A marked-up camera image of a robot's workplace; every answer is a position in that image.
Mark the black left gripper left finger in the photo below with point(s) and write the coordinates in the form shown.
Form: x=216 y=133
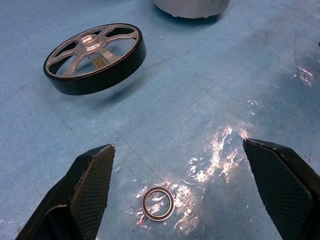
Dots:
x=85 y=195

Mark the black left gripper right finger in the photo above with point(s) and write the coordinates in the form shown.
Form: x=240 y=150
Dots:
x=282 y=190

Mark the silver motor housing copper windings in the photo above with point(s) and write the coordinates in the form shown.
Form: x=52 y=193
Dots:
x=190 y=7

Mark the blue worn table mat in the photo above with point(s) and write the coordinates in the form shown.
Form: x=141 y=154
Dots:
x=190 y=100

